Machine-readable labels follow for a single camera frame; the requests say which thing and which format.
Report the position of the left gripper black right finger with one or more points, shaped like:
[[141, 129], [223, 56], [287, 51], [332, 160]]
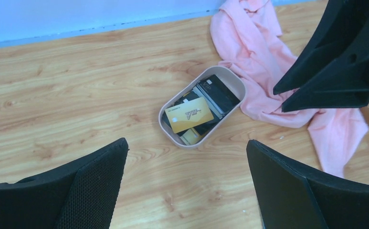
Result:
[[293, 195]]

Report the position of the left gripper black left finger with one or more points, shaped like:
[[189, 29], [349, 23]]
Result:
[[81, 194]]

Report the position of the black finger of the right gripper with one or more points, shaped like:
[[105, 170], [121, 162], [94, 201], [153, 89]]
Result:
[[340, 24], [343, 83]]

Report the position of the gold card lower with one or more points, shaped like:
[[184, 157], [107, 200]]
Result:
[[191, 137]]

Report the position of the gold card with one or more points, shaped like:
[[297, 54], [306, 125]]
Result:
[[189, 114], [191, 137]]

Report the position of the pink cloth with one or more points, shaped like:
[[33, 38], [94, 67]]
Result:
[[246, 35]]

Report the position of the pink oval tray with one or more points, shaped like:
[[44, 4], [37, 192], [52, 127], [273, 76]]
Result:
[[230, 79]]

